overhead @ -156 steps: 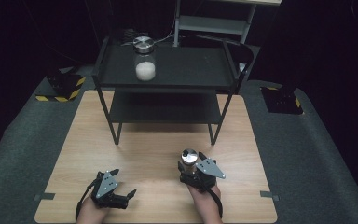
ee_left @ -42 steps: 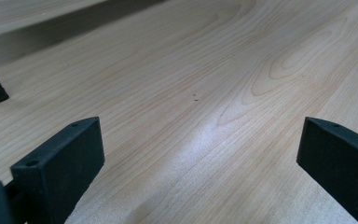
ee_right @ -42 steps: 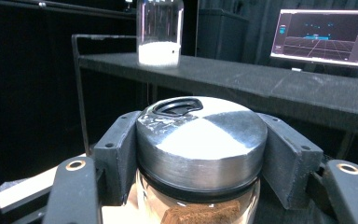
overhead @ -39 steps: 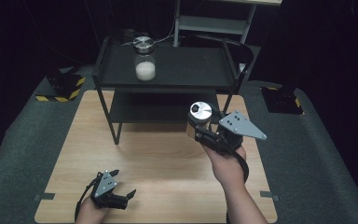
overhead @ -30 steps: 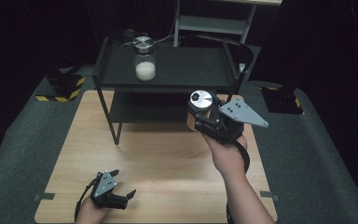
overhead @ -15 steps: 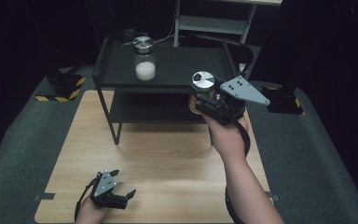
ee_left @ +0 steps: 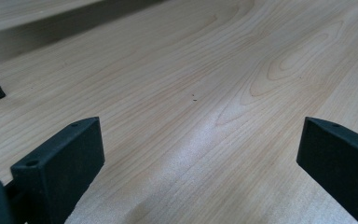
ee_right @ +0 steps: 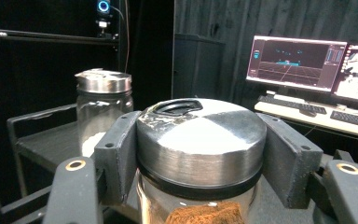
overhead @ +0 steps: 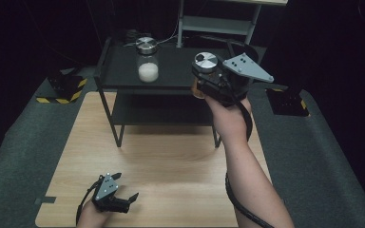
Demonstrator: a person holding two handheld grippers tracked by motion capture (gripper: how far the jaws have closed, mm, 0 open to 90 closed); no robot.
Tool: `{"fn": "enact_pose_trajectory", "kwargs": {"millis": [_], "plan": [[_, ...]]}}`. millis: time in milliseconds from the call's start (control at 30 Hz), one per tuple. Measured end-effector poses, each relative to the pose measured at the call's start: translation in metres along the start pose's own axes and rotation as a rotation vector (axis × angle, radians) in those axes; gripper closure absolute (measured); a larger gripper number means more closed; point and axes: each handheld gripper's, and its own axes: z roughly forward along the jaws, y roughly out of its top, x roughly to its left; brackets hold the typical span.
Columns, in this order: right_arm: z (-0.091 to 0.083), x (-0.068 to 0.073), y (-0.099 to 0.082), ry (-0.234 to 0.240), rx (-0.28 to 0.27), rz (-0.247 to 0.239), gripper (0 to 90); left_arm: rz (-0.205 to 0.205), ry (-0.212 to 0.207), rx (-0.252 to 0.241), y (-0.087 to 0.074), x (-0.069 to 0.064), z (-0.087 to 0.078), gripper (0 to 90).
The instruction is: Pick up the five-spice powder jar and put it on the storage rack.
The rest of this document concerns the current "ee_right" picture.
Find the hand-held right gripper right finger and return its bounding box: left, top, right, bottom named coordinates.
left=255, top=112, right=324, bottom=209

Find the glass jar with white powder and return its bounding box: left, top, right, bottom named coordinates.
left=74, top=68, right=134, bottom=158

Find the glass jar with brown powder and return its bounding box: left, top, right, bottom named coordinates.
left=135, top=97, right=269, bottom=224

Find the black metal rack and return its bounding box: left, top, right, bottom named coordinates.
left=7, top=104, right=144, bottom=224

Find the webcam with blue ring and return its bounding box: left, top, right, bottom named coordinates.
left=94, top=0, right=113, bottom=39

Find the white desk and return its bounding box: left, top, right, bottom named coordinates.
left=254, top=100, right=358, bottom=141

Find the thin black cable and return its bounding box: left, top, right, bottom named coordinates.
left=110, top=3, right=131, bottom=74

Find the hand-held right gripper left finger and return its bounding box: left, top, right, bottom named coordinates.
left=93, top=110, right=143, bottom=206

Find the black horizontal metal bar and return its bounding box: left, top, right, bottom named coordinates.
left=0, top=27, right=120, bottom=47

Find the black computer mouse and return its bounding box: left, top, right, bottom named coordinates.
left=299, top=108, right=317, bottom=119

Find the black keyboard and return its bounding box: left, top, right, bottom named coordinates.
left=257, top=94, right=328, bottom=116
left=329, top=110, right=358, bottom=130

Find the computer monitor with dark screen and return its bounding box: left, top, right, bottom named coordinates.
left=245, top=35, right=349, bottom=93

